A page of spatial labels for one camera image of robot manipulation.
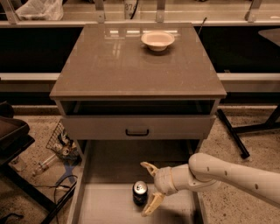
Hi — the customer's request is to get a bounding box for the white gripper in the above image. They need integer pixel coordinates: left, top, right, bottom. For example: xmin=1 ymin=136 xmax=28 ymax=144
xmin=140 ymin=162 xmax=178 ymax=217

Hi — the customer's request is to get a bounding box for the pepsi soda can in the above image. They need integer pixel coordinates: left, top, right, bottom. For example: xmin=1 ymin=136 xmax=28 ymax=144
xmin=132 ymin=181 xmax=148 ymax=206

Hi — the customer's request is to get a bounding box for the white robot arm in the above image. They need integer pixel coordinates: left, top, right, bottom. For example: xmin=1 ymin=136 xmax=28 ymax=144
xmin=141 ymin=153 xmax=280 ymax=217

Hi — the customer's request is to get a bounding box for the open middle drawer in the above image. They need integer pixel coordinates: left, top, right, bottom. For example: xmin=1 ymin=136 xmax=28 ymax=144
xmin=67 ymin=140 xmax=208 ymax=224

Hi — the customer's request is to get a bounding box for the top drawer front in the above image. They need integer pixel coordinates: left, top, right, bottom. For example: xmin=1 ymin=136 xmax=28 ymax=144
xmin=61 ymin=115 xmax=215 ymax=140

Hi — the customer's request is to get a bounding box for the grey cabinet with counter top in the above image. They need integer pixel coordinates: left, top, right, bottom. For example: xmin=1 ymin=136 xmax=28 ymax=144
xmin=50 ymin=23 xmax=226 ymax=151

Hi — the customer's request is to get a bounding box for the blue tape cross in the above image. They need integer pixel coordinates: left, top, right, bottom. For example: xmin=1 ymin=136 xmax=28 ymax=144
xmin=55 ymin=161 xmax=78 ymax=186

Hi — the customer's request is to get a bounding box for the clear plastic bottle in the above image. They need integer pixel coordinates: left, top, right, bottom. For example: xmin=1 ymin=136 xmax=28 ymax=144
xmin=32 ymin=154 xmax=59 ymax=177

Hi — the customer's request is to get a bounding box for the white paper bowl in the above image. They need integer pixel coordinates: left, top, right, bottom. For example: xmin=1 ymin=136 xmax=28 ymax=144
xmin=141 ymin=31 xmax=175 ymax=52

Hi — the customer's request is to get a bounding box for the black chair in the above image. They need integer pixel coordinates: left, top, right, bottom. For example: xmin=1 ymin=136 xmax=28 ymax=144
xmin=0 ymin=101 xmax=76 ymax=224

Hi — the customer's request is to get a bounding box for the white plastic bag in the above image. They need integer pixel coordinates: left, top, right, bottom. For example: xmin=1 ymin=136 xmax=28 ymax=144
xmin=16 ymin=0 xmax=64 ymax=21

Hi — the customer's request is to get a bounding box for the black drawer handle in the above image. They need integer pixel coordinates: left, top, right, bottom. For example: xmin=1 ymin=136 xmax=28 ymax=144
xmin=125 ymin=129 xmax=150 ymax=137

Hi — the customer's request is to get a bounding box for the black floor cable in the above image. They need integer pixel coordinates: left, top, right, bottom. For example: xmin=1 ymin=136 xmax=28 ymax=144
xmin=33 ymin=174 xmax=79 ymax=224

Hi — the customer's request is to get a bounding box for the wire basket with items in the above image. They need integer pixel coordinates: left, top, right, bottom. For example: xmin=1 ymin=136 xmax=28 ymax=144
xmin=46 ymin=122 xmax=81 ymax=161

